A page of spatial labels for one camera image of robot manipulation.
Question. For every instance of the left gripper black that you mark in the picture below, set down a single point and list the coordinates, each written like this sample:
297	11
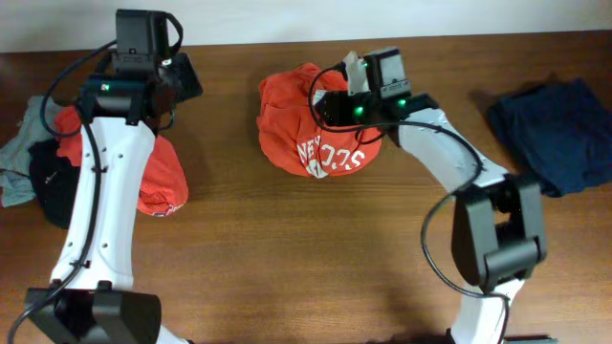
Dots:
191	85

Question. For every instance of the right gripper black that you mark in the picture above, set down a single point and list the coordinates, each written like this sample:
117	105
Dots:
337	113

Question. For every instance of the red t-shirt white print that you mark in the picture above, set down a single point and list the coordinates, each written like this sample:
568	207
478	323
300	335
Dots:
290	138

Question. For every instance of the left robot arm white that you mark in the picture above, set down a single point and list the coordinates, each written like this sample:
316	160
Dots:
141	76

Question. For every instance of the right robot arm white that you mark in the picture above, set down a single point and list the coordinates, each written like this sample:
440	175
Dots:
497	236

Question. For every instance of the red crumpled t-shirt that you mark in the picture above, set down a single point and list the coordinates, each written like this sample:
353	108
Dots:
164	188

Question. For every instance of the black garment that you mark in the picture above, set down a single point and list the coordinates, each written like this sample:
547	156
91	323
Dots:
54	182

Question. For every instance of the grey t-shirt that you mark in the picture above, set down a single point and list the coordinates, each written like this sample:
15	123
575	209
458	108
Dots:
16	186

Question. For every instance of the folded navy blue garment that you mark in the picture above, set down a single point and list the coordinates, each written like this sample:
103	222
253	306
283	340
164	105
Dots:
560	133

